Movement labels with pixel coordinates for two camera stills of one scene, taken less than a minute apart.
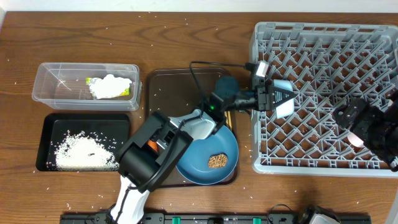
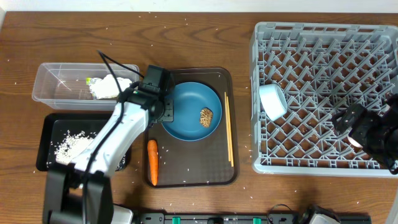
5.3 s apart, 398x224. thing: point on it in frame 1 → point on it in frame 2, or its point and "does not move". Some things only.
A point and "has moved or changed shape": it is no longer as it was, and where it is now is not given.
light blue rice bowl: [286, 108] has moved or changed shape
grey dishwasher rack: [329, 65] does not move
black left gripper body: [260, 105] → [168, 112]
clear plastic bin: [63, 85] does not move
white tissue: [109, 86] does not move
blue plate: [193, 163] has moved or changed shape
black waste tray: [113, 129] does not move
